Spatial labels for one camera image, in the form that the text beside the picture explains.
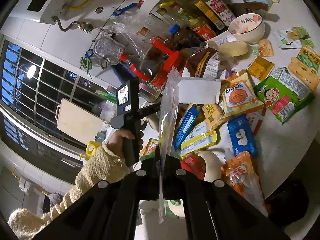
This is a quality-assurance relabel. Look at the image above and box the left hand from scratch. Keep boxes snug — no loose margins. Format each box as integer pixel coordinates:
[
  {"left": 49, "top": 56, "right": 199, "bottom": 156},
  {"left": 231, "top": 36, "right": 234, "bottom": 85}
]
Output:
[{"left": 106, "top": 128, "right": 135, "bottom": 159}]

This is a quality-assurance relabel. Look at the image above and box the wooden cutting board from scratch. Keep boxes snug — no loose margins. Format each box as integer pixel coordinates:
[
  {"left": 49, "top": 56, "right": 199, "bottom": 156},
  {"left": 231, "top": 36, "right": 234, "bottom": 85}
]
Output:
[{"left": 55, "top": 98, "right": 104, "bottom": 145}]

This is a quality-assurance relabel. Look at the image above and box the clear plastic bag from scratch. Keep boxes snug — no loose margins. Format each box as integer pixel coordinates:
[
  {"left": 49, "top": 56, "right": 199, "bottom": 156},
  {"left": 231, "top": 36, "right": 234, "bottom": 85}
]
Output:
[{"left": 157, "top": 68, "right": 181, "bottom": 224}]

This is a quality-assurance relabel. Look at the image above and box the blue penguin snack packet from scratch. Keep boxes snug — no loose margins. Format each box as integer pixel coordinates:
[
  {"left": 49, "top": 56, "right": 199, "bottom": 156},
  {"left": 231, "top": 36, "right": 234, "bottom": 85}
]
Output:
[{"left": 227, "top": 114, "right": 258, "bottom": 158}]

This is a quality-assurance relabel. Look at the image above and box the green cartoon snack bag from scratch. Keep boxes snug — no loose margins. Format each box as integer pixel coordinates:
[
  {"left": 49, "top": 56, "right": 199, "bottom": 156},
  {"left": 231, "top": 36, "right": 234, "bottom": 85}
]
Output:
[{"left": 254, "top": 67, "right": 315, "bottom": 124}]

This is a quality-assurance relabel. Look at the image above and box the white paper box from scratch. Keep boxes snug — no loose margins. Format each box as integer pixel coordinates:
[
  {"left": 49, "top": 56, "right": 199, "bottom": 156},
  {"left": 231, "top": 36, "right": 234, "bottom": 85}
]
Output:
[{"left": 178, "top": 77, "right": 221, "bottom": 105}]

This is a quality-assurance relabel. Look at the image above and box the red cap oil bottle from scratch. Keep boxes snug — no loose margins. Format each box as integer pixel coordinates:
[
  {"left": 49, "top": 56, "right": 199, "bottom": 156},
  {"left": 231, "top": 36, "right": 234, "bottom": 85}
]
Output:
[{"left": 139, "top": 36, "right": 186, "bottom": 91}]

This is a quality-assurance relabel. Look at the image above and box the yellow white noodle package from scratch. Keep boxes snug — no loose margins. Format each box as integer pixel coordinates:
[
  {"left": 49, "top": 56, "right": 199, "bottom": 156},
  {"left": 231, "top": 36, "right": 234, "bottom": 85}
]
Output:
[{"left": 180, "top": 121, "right": 217, "bottom": 156}]

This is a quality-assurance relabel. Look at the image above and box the white ceramic bowl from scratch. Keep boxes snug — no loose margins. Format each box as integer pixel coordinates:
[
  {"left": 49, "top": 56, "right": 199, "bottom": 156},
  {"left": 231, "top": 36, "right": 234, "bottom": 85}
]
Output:
[{"left": 228, "top": 13, "right": 265, "bottom": 44}]

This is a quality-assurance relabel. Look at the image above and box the green fluffy cloth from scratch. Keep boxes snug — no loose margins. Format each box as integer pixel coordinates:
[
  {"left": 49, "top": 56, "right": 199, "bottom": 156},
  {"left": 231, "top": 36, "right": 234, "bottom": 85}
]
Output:
[{"left": 140, "top": 152, "right": 155, "bottom": 162}]

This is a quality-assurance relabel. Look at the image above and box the yellow detergent jug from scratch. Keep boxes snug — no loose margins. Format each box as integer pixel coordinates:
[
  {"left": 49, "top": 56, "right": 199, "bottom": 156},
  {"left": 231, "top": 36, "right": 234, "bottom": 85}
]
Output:
[{"left": 80, "top": 141, "right": 101, "bottom": 161}]

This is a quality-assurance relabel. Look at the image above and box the orange cracker snack bag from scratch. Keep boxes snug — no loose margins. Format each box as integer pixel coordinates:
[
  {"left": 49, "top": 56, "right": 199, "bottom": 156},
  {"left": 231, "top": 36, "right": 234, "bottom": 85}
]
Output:
[{"left": 221, "top": 69, "right": 264, "bottom": 121}]

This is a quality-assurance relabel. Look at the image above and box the yellow seasoning sachet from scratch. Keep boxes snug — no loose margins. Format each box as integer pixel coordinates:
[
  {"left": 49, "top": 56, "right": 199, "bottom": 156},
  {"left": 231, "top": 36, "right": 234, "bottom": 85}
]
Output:
[{"left": 247, "top": 56, "right": 274, "bottom": 82}]

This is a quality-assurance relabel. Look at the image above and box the cream plastic lid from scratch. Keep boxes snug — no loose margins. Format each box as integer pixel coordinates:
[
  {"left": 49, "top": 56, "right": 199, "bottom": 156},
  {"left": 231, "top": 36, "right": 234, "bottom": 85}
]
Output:
[{"left": 218, "top": 41, "right": 248, "bottom": 57}]

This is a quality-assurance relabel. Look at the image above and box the cream knit left sleeve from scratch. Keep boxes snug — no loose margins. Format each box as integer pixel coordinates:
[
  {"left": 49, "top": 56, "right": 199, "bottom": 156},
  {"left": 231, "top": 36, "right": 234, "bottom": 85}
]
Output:
[{"left": 8, "top": 143, "right": 130, "bottom": 239}]

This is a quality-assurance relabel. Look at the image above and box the green yellow snack packet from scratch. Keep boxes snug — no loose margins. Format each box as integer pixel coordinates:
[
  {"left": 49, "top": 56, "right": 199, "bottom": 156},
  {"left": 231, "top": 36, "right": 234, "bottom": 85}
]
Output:
[{"left": 288, "top": 45, "right": 319, "bottom": 92}]

